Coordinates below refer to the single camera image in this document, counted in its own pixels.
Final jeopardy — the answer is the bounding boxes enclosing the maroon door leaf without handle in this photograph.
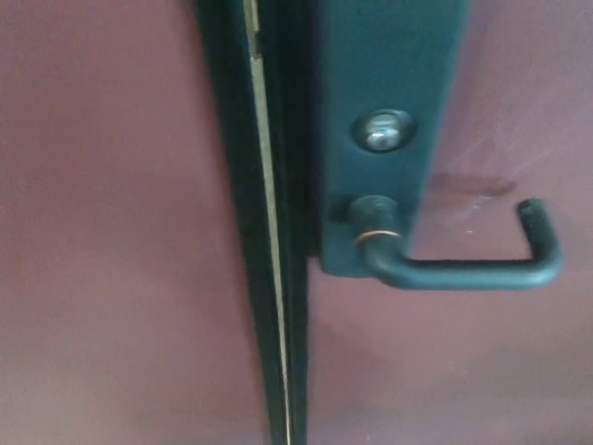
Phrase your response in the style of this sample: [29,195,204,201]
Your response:
[0,0,268,445]

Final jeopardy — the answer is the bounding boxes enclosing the maroon door leaf with handle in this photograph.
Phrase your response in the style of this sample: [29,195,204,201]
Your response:
[306,0,593,445]

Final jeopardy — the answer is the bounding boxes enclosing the black door edge strip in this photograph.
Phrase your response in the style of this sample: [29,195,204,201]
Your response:
[194,0,292,445]
[248,0,326,445]

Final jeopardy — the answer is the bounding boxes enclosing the dark handle backplate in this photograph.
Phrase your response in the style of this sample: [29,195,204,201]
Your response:
[317,0,472,279]

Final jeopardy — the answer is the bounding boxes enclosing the silver lock cylinder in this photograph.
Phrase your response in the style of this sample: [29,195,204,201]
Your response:
[354,108,417,154]

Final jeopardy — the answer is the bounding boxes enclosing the black door lever handle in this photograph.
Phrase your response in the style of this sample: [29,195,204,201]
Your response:
[347,194,564,292]

